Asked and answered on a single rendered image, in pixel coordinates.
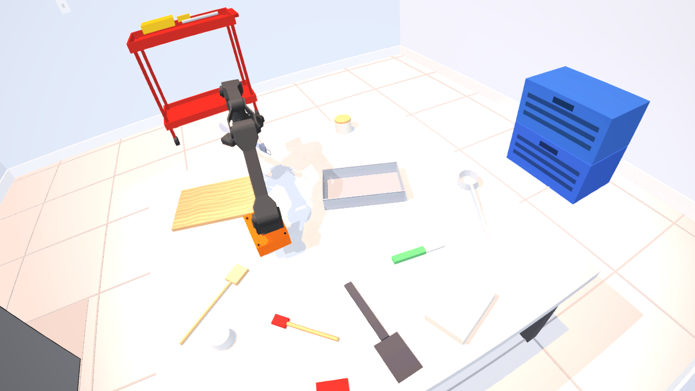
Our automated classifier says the red spatula with wooden handle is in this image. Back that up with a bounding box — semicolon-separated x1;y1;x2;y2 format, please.
315;378;350;391

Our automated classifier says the white jar with orange lid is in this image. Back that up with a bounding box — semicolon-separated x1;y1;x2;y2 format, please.
334;115;352;135

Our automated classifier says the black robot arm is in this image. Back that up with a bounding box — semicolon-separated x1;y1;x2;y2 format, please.
219;79;284;235

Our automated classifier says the grey spatula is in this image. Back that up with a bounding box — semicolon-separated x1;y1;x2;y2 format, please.
344;281;423;383

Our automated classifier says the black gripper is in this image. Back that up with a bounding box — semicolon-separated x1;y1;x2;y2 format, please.
221;112;265;147

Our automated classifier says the grey saucepan with long handle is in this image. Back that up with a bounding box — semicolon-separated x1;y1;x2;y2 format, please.
457;169;490;237

